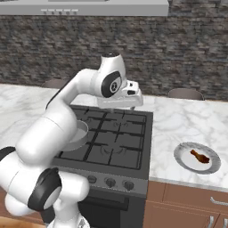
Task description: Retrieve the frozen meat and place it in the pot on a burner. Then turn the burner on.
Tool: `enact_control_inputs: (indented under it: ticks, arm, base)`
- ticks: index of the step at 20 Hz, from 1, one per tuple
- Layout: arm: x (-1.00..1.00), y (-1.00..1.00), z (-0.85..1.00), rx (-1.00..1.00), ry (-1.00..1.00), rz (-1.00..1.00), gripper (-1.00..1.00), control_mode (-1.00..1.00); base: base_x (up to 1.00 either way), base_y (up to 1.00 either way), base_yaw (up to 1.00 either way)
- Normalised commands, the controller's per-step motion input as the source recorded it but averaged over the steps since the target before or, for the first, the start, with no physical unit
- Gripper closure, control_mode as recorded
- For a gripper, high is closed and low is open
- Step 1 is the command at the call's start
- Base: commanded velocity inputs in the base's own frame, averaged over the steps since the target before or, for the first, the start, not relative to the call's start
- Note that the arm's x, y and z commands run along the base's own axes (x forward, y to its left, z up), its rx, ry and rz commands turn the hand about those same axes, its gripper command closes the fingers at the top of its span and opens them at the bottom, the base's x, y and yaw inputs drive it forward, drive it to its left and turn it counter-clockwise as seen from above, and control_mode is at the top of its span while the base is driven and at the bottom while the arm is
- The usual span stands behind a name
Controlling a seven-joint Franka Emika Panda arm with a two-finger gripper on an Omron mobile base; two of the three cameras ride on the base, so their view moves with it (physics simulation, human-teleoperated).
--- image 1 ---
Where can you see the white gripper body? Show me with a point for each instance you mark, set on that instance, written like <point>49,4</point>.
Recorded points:
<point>121,101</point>

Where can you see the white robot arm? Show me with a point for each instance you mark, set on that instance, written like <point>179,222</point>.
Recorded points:
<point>53,130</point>

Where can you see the brown frozen meat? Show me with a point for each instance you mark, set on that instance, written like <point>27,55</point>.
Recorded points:
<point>201,158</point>

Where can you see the black gas hob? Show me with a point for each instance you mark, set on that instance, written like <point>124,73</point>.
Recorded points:
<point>118,139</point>

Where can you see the brown chair back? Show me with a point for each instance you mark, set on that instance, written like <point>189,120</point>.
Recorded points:
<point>185,94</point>

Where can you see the dark hob knob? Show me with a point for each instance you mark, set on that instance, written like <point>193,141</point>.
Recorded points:
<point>110,182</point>
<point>92,179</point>
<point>128,185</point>

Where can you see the grey round plate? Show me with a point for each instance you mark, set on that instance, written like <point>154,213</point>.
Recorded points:
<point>187,161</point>

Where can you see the grey range hood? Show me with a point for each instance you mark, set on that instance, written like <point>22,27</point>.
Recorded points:
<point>89,7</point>

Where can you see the black oven door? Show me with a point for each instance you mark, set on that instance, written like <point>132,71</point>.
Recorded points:
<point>118,216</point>

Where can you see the brown wooden drawer front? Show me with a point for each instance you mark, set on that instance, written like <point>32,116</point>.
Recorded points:
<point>190,197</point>

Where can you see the brown wooden cupboard door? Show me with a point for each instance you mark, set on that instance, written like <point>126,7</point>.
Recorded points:
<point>224,221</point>
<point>175,218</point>

